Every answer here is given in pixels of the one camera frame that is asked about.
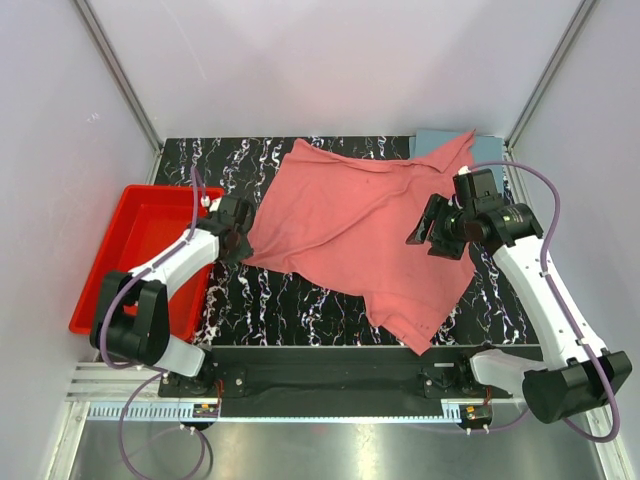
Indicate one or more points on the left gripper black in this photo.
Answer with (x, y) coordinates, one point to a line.
(244, 252)

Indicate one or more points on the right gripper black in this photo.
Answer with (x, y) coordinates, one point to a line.
(440, 246)

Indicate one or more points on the pink t shirt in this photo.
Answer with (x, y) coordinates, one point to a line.
(342, 224)

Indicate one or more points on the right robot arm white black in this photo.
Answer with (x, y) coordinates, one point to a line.
(577, 372)

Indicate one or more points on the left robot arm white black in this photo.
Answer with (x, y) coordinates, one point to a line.
(131, 326)

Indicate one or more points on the red plastic bin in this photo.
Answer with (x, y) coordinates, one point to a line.
(146, 221)

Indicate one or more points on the folded blue t shirt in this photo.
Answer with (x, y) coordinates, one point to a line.
(484, 149)

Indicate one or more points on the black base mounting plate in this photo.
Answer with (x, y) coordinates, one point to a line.
(374, 384)

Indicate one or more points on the left aluminium frame post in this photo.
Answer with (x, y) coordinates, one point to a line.
(99, 37)

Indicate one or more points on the aluminium frame post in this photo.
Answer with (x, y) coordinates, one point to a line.
(561, 52)
(99, 37)

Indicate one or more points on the right aluminium frame post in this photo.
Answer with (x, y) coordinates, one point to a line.
(561, 52)

